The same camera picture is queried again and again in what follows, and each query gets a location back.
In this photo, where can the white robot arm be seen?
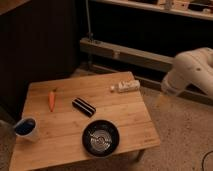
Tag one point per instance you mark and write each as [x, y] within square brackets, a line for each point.
[190, 67]

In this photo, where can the small clear plastic bottle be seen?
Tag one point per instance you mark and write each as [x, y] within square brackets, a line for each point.
[125, 86]

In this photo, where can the black striped rectangular block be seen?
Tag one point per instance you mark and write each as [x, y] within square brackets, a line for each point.
[84, 107]

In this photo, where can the grey metal beam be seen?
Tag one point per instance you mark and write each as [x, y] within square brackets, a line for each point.
[125, 54]

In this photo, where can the black round bowl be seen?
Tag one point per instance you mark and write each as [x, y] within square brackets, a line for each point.
[100, 138]

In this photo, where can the vertical metal pole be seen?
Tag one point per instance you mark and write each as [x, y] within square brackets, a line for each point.
[90, 34]

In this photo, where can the wooden low table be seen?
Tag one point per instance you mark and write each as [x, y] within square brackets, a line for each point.
[60, 131]

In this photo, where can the orange carrot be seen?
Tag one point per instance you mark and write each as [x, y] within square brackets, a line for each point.
[51, 99]

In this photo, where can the white cup blue inside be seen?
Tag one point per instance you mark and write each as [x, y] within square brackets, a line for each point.
[27, 129]

